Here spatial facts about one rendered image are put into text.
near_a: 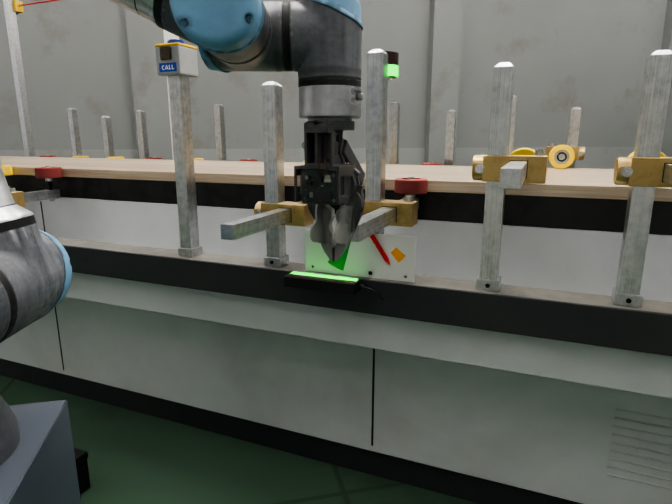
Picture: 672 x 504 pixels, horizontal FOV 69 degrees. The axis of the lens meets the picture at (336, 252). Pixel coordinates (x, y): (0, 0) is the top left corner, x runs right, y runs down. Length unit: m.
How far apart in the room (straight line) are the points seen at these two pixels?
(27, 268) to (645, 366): 1.09
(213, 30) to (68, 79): 4.45
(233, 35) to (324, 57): 0.17
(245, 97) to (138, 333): 3.32
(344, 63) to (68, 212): 1.43
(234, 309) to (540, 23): 5.11
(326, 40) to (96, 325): 1.53
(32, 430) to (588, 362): 0.97
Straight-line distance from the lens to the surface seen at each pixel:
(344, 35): 0.71
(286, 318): 1.25
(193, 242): 1.34
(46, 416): 0.88
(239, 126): 4.84
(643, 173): 1.02
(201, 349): 1.72
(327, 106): 0.70
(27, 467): 0.78
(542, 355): 1.11
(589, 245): 1.25
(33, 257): 0.87
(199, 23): 0.58
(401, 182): 1.19
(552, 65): 6.01
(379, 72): 1.07
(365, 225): 0.86
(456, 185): 1.24
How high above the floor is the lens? 1.00
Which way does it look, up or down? 13 degrees down
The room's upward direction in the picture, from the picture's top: straight up
